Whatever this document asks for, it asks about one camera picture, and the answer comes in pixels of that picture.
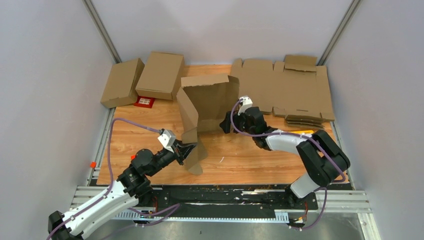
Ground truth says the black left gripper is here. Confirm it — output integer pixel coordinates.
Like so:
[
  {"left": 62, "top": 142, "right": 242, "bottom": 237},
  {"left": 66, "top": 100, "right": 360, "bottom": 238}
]
[{"left": 147, "top": 138, "right": 198, "bottom": 177}]

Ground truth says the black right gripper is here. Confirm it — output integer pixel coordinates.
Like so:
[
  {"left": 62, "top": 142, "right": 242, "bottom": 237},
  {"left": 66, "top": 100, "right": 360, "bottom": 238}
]
[{"left": 220, "top": 110, "right": 256, "bottom": 137}]

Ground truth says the brown cardboard box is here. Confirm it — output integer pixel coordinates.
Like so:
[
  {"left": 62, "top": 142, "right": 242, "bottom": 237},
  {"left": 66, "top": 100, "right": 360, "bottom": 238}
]
[{"left": 176, "top": 73, "right": 240, "bottom": 175}]

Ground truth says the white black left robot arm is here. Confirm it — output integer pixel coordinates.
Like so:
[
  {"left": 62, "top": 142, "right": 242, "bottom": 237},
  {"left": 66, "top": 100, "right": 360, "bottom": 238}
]
[{"left": 47, "top": 139, "right": 197, "bottom": 240}]

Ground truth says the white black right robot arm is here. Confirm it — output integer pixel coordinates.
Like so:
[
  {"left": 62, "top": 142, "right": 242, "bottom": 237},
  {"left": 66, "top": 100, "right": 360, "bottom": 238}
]
[{"left": 219, "top": 107, "right": 351, "bottom": 209}]

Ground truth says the folded cardboard box right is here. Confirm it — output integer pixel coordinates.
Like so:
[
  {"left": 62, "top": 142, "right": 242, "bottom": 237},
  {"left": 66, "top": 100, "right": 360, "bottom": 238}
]
[{"left": 135, "top": 51, "right": 185, "bottom": 101}]

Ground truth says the folded cardboard box left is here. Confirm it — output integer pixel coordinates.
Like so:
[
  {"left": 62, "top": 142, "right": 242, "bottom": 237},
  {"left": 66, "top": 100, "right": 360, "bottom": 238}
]
[{"left": 100, "top": 58, "right": 145, "bottom": 109}]

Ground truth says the red card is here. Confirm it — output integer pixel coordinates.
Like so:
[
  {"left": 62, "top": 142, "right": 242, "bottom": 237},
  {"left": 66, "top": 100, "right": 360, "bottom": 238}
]
[{"left": 133, "top": 96, "right": 156, "bottom": 109}]

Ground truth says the yellow plastic triangle tool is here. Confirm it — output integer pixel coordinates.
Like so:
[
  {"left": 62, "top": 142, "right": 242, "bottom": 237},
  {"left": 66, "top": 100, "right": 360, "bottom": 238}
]
[{"left": 290, "top": 130, "right": 315, "bottom": 135}]

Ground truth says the stack of flat cardboard sheets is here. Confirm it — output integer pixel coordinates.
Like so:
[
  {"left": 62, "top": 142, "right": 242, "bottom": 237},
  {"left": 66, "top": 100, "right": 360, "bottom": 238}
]
[{"left": 230, "top": 55, "right": 335, "bottom": 129}]

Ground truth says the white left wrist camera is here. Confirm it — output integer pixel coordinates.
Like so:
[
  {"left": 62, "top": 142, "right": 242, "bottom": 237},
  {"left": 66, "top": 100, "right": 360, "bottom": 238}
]
[{"left": 157, "top": 129, "right": 176, "bottom": 153}]

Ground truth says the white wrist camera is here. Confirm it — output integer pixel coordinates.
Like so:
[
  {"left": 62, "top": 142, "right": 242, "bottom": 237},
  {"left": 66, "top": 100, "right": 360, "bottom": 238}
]
[
  {"left": 157, "top": 129, "right": 176, "bottom": 153},
  {"left": 237, "top": 95, "right": 253, "bottom": 116}
]

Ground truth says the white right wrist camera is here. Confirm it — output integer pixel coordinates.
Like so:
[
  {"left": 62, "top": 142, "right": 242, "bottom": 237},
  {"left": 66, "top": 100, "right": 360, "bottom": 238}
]
[{"left": 237, "top": 95, "right": 253, "bottom": 116}]

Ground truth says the black metal base rail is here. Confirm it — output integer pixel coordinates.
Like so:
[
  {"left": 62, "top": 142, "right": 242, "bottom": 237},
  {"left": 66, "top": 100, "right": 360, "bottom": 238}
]
[{"left": 69, "top": 183, "right": 374, "bottom": 223}]

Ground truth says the orange clip on rail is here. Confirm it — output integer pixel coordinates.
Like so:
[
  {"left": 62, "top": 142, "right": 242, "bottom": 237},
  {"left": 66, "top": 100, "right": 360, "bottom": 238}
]
[{"left": 90, "top": 161, "right": 97, "bottom": 169}]

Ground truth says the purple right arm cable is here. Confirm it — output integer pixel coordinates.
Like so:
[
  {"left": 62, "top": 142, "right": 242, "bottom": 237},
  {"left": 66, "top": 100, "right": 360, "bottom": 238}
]
[{"left": 229, "top": 99, "right": 347, "bottom": 231}]

